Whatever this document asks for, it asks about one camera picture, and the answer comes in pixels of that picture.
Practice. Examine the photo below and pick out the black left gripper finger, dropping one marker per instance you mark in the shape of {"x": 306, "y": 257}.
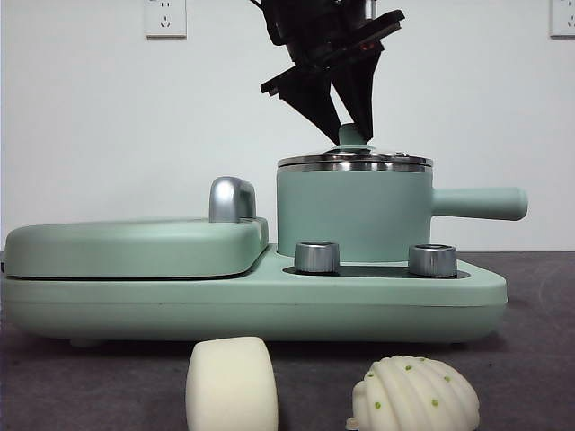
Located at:
{"x": 314, "y": 99}
{"x": 361, "y": 90}

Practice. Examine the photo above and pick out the glass pot lid green knob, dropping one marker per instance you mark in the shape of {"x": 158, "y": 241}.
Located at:
{"x": 359, "y": 160}

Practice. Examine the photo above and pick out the plain white steamed bun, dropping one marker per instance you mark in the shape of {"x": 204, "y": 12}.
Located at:
{"x": 231, "y": 386}

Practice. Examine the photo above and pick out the ridged white bun green dots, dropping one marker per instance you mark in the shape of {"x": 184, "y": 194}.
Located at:
{"x": 413, "y": 399}

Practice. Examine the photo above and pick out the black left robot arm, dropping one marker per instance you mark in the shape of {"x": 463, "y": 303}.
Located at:
{"x": 310, "y": 18}

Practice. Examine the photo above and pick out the silver control knob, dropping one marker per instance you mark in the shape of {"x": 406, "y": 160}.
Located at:
{"x": 316, "y": 258}
{"x": 432, "y": 261}

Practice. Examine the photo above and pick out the green breakfast machine base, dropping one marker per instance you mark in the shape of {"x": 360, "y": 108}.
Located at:
{"x": 269, "y": 310}

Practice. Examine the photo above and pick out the green grill lid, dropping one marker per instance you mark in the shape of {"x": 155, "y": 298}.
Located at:
{"x": 135, "y": 249}

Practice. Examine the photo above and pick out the pale grey camera box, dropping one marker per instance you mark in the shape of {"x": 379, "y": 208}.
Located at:
{"x": 369, "y": 8}

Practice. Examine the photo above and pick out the white wall socket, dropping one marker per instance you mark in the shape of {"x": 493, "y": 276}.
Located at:
{"x": 563, "y": 20}
{"x": 165, "y": 20}

